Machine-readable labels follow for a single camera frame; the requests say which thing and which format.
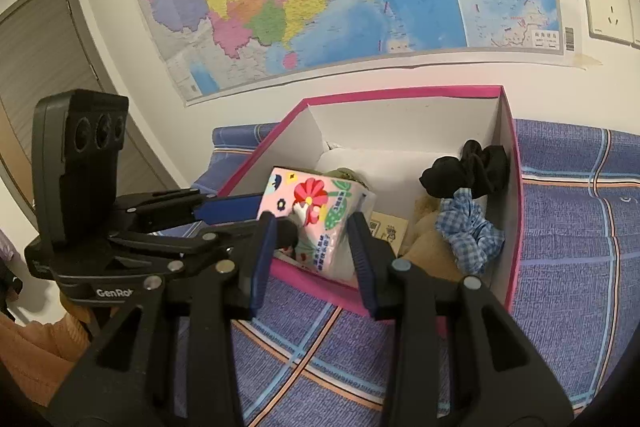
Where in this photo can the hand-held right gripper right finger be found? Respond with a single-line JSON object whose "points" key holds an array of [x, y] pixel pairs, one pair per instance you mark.
{"points": [[362, 262]]}

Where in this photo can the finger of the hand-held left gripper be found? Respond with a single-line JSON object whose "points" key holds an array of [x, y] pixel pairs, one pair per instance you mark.
{"points": [[225, 208], [200, 242]]}

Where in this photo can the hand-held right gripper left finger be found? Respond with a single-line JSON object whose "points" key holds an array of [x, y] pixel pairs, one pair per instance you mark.
{"points": [[262, 257]]}

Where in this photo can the beige printed packet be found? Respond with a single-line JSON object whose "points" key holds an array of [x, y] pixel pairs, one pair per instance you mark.
{"points": [[390, 232]]}

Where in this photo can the cream plush toy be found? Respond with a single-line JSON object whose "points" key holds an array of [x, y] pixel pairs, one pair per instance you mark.
{"points": [[430, 247]]}

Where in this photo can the pink floral tissue pack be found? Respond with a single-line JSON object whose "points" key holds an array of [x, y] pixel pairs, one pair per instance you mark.
{"points": [[320, 207]]}

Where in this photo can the green plush toy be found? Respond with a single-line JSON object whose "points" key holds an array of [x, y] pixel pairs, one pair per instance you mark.
{"points": [[345, 174]]}

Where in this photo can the blue gingham scrunchie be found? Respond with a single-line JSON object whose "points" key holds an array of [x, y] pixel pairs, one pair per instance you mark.
{"points": [[465, 227]]}

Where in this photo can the pink cardboard box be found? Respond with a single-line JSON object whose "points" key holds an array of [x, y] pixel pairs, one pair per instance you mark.
{"points": [[400, 127]]}

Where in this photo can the black scrunchie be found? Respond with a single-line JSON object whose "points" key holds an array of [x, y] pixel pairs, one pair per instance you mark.
{"points": [[470, 172]]}

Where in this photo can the person's left forearm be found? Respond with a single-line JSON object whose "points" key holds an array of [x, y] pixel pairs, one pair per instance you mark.
{"points": [[35, 347]]}

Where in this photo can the grey door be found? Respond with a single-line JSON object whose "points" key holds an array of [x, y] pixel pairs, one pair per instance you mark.
{"points": [[50, 57]]}

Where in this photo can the blue plaid bed sheet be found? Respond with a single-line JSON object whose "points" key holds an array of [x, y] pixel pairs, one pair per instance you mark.
{"points": [[565, 257]]}

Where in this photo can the white wall socket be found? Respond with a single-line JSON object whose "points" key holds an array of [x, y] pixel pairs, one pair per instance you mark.
{"points": [[607, 4], [636, 17]]}

